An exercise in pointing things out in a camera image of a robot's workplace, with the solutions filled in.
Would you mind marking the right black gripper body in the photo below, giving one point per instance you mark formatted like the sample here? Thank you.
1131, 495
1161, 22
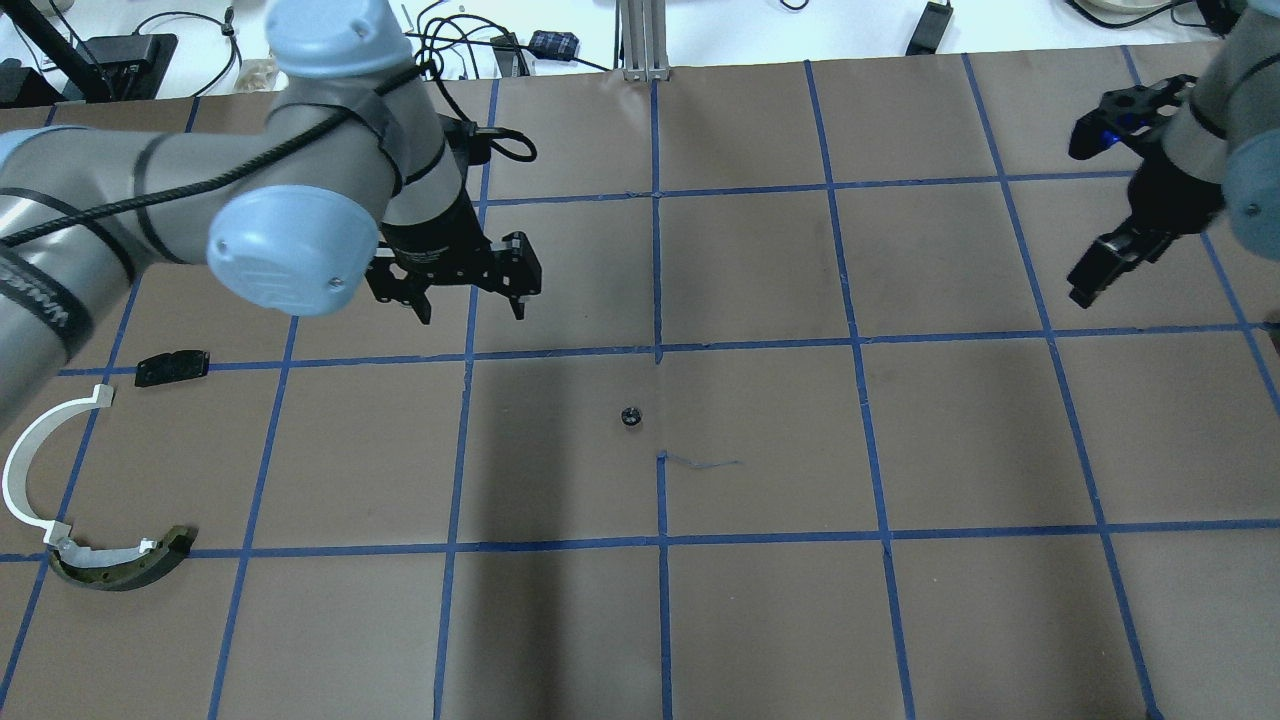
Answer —
1172, 213

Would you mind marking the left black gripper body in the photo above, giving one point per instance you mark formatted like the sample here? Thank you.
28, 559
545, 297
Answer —
437, 236

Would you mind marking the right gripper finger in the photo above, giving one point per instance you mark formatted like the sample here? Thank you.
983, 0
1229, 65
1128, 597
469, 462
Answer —
1083, 296

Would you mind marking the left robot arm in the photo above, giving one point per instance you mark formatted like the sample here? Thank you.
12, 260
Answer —
354, 181

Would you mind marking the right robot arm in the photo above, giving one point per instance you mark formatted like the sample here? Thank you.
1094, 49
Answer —
1238, 91

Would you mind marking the small black flat plate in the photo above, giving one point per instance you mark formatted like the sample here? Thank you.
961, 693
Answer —
171, 367

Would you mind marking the black power adapter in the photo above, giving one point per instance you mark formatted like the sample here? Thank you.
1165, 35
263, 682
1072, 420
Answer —
930, 29

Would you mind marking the olive curved brake shoe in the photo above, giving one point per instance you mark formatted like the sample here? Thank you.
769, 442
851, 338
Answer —
123, 569

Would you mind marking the white side table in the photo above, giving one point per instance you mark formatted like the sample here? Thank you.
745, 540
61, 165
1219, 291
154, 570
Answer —
698, 33

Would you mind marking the aluminium frame post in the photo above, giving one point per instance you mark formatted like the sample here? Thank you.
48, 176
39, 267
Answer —
641, 43

